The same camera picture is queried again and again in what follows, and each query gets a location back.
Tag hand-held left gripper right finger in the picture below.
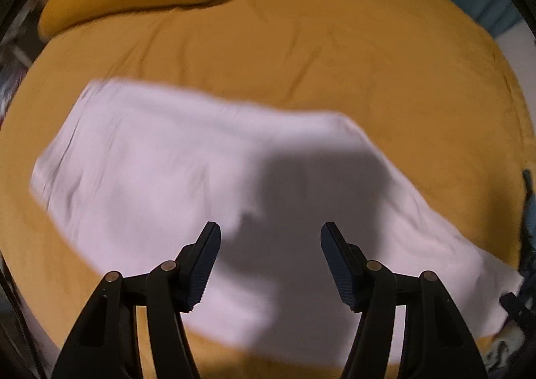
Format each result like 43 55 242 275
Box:
320 222 489 379

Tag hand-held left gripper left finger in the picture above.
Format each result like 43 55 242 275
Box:
51 222 222 379

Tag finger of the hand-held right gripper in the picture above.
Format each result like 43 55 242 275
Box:
500 290 529 331

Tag white pants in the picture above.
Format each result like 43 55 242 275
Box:
30 78 524 355

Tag mustard yellow bed sheet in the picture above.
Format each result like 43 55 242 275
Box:
0 0 529 379

